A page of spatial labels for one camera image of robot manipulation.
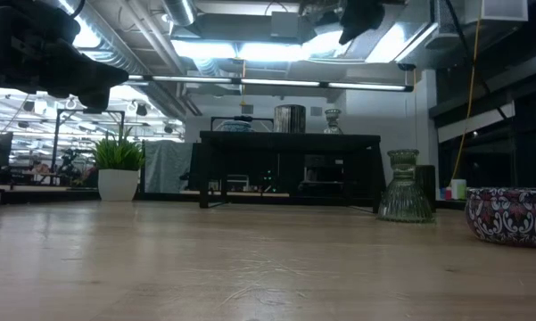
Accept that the clear ribbed glass candlestick holder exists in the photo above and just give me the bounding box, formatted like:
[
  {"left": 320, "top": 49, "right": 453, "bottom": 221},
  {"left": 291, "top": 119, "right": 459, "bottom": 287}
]
[
  {"left": 323, "top": 108, "right": 344, "bottom": 135},
  {"left": 376, "top": 149, "right": 434, "bottom": 224}
]

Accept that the purple floral candle tin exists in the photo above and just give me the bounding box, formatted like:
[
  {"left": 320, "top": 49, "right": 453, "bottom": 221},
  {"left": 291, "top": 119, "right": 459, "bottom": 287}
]
[{"left": 465, "top": 186, "right": 536, "bottom": 250}]

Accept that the black monitor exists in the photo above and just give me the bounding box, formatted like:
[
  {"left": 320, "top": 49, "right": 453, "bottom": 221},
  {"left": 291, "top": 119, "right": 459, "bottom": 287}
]
[{"left": 0, "top": 131, "right": 14, "bottom": 169}]

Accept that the green plant white pot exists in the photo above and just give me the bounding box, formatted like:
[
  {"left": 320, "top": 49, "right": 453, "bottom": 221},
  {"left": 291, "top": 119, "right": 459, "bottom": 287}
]
[{"left": 91, "top": 127, "right": 146, "bottom": 202}]

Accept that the silver candle can orange tag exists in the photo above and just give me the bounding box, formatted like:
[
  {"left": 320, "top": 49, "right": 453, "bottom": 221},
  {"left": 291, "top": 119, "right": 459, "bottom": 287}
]
[{"left": 274, "top": 104, "right": 308, "bottom": 134}]

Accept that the white plastic container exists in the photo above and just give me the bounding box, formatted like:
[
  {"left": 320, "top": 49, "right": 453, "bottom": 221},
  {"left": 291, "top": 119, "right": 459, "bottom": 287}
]
[{"left": 449, "top": 178, "right": 468, "bottom": 201}]

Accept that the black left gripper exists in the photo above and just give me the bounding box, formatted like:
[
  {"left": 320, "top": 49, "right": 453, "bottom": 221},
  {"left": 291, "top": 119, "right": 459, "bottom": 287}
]
[{"left": 0, "top": 0, "right": 130, "bottom": 109}]

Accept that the grey cloth cover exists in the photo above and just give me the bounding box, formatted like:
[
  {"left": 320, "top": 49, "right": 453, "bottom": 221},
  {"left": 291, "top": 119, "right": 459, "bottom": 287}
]
[{"left": 143, "top": 140, "right": 194, "bottom": 193}]

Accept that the long LED light bar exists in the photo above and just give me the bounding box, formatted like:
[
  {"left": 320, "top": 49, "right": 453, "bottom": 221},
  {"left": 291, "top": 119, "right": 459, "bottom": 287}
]
[{"left": 127, "top": 74, "right": 415, "bottom": 94}]

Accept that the yellow cable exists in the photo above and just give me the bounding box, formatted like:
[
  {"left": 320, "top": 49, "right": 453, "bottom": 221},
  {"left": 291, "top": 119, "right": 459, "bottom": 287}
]
[{"left": 449, "top": 0, "right": 482, "bottom": 188}]

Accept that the black perforated metal shelf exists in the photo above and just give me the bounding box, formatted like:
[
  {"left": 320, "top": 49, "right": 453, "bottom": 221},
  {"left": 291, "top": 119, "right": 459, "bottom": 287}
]
[{"left": 199, "top": 130, "right": 387, "bottom": 215}]

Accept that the silver ceiling air duct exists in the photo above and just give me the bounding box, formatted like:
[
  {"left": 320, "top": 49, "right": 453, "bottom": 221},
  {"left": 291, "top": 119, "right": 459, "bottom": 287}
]
[{"left": 162, "top": 0, "right": 198, "bottom": 27}]

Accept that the black aluminium table frame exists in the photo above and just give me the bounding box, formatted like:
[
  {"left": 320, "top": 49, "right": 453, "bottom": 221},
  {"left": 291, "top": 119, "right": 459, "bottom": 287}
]
[{"left": 0, "top": 186, "right": 202, "bottom": 209}]

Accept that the blue patterned candle tin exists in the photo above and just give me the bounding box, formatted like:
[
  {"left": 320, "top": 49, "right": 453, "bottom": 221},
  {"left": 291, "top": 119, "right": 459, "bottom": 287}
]
[{"left": 221, "top": 119, "right": 254, "bottom": 133}]

